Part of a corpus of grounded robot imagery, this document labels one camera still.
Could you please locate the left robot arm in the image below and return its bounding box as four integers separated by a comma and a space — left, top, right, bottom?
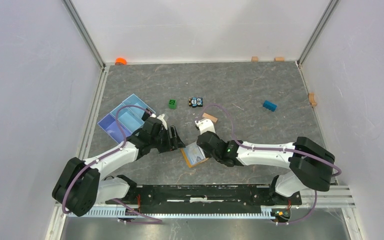
51, 115, 186, 217

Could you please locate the orange round cap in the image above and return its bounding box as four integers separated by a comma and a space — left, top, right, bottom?
114, 57, 127, 65

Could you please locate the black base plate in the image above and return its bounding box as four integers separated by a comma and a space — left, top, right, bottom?
121, 184, 302, 214

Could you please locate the aluminium frame rail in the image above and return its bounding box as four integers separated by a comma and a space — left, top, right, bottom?
54, 184, 356, 209

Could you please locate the white credit card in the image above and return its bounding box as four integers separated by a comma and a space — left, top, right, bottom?
183, 144, 206, 166

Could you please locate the light blue cable duct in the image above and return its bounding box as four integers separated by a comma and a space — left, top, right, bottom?
82, 205, 275, 220

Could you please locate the orange card holder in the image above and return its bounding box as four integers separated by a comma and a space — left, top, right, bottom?
180, 142, 210, 169

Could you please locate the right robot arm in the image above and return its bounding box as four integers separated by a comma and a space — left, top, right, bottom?
196, 131, 339, 204

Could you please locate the curved wooden piece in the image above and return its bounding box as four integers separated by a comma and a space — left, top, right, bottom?
308, 92, 318, 107

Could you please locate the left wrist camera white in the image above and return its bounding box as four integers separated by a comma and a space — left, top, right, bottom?
156, 113, 168, 130

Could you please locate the blue toy brick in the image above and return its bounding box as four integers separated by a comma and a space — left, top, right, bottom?
262, 100, 277, 112

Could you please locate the small toy car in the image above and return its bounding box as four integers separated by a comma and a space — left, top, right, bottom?
188, 97, 203, 108

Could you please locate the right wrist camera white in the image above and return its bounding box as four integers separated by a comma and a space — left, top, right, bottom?
194, 118, 216, 135

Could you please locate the green toy brick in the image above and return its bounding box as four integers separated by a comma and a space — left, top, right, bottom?
168, 99, 177, 110

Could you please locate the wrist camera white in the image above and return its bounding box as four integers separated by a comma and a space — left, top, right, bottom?
156, 113, 168, 130
194, 118, 216, 135

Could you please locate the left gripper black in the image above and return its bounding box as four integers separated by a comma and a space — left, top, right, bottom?
150, 125, 186, 154

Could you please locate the blue three-compartment tray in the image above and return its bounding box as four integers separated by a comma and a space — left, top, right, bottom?
97, 93, 156, 144

